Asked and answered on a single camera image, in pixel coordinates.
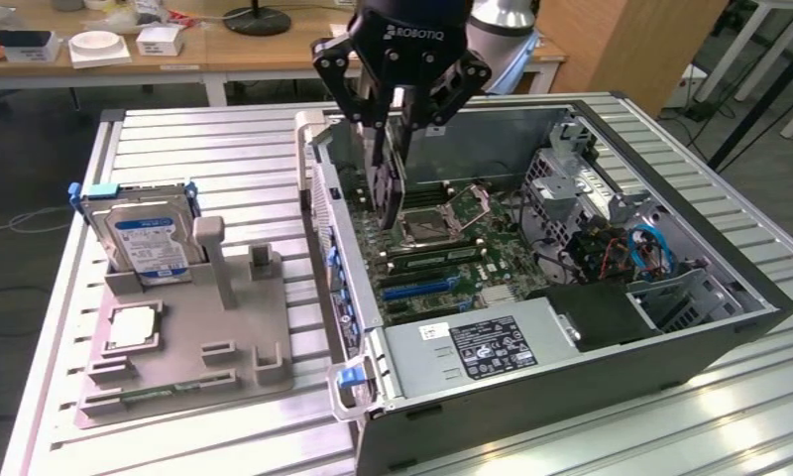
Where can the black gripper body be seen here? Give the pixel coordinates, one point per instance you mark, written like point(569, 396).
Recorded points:
point(409, 44)

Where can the graphics card with black shroud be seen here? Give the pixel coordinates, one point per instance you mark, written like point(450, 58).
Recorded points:
point(386, 188)

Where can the wooden desk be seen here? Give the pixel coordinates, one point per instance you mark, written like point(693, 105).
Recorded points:
point(270, 54)

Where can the black round lamp base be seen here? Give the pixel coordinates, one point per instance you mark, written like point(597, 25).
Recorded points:
point(257, 22)

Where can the black RAM slot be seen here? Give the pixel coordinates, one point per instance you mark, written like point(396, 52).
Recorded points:
point(429, 183)
point(429, 200)
point(429, 245)
point(436, 268)
point(429, 189)
point(429, 195)

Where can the metal socket cover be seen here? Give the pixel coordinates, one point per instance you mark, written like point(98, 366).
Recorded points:
point(477, 188)

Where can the perforated silver disk bay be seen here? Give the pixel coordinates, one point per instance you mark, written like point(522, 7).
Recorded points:
point(554, 193)

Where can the wooden cabinet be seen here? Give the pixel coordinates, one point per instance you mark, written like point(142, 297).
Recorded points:
point(634, 49)

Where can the CPU socket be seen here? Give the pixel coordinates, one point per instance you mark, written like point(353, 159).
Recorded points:
point(436, 228)

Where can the white carton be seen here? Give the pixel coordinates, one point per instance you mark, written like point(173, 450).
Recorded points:
point(160, 42)

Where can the RAM stick with white label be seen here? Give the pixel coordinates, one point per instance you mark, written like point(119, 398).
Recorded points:
point(442, 258)

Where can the blue plastic card clip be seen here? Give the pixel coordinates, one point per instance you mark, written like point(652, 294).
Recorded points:
point(332, 263)

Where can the green motherboard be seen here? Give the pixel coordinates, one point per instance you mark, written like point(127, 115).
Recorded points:
point(496, 268)

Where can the clear plastic bag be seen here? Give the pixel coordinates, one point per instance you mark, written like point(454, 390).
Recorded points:
point(118, 17)

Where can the white square dish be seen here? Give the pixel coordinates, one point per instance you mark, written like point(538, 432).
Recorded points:
point(98, 49)

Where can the long black expansion slot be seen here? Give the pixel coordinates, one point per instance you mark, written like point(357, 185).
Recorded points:
point(413, 278)

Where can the blue expansion slot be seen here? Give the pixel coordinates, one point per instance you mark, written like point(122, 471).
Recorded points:
point(416, 289)

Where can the silver chipset heatsink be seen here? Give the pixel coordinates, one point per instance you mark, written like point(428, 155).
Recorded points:
point(498, 295)

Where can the hard disk with blue rails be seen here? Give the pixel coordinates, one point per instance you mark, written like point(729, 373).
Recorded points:
point(148, 243)

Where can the black slanted pole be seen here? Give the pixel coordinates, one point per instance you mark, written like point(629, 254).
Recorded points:
point(753, 122)

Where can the grey cup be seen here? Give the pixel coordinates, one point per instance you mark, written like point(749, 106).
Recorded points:
point(67, 5)

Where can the white box with dark lid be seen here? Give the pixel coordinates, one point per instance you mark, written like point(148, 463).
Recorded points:
point(29, 52)

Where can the silver slanted disk bay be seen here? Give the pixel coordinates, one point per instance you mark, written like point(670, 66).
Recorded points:
point(686, 302)

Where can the grey power supply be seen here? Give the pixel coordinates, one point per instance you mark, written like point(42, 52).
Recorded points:
point(436, 362)

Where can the grey parts rack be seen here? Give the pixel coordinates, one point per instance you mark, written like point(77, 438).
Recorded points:
point(192, 337)

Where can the blue case latch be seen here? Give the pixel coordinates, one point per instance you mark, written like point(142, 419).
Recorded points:
point(352, 377)

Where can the silver CPU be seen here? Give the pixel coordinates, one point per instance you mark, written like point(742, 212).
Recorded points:
point(131, 328)

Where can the black open PC case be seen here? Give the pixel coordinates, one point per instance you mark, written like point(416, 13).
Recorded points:
point(568, 396)

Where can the bare green RAM stick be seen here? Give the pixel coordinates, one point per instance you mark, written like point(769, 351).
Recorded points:
point(178, 389)

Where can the black plastic duct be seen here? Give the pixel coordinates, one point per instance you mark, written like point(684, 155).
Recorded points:
point(594, 317)

